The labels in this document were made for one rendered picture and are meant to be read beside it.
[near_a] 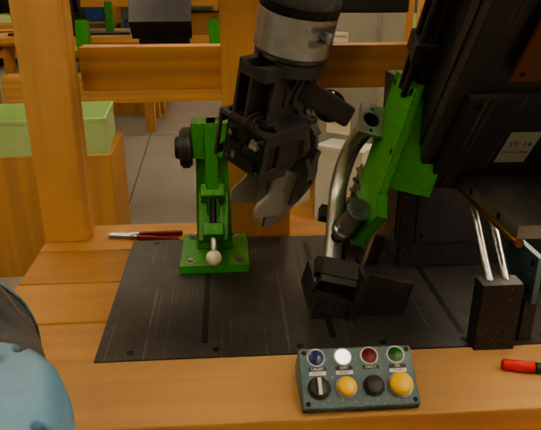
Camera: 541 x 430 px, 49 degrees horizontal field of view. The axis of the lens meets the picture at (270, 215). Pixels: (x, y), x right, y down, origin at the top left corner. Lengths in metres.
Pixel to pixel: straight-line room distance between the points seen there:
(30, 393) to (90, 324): 0.63
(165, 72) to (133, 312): 0.53
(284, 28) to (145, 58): 0.78
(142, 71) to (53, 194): 0.31
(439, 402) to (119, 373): 0.43
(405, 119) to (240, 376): 0.43
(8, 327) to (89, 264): 0.73
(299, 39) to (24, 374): 0.35
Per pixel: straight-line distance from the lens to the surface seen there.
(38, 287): 1.19
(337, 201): 1.02
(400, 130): 0.89
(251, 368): 0.87
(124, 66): 1.32
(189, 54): 1.30
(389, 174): 0.90
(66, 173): 1.30
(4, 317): 0.53
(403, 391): 0.80
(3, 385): 0.43
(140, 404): 0.83
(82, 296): 1.13
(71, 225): 1.34
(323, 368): 0.80
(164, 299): 1.05
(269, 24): 0.56
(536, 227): 0.80
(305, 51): 0.56
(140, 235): 1.32
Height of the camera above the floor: 1.41
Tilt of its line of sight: 22 degrees down
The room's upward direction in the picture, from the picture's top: straight up
